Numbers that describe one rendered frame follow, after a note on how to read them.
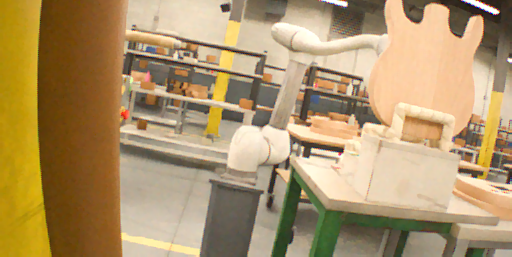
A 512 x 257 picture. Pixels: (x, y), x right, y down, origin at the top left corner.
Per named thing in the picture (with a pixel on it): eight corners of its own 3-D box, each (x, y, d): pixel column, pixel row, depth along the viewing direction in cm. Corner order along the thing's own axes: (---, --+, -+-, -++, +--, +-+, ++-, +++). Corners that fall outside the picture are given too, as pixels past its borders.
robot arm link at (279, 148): (244, 158, 197) (269, 158, 214) (264, 170, 187) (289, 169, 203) (286, 23, 186) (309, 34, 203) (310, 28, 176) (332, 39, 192)
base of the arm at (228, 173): (218, 169, 194) (219, 159, 193) (257, 177, 193) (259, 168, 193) (212, 176, 175) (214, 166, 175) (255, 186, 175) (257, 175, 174)
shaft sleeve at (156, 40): (116, 40, 101) (116, 32, 99) (120, 35, 104) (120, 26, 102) (172, 51, 103) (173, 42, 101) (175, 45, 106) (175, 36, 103)
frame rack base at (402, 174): (365, 201, 92) (381, 139, 91) (350, 187, 107) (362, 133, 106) (447, 212, 93) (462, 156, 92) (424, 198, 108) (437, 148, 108)
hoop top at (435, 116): (396, 113, 92) (398, 101, 92) (392, 112, 95) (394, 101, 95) (456, 127, 93) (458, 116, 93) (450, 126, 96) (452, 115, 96)
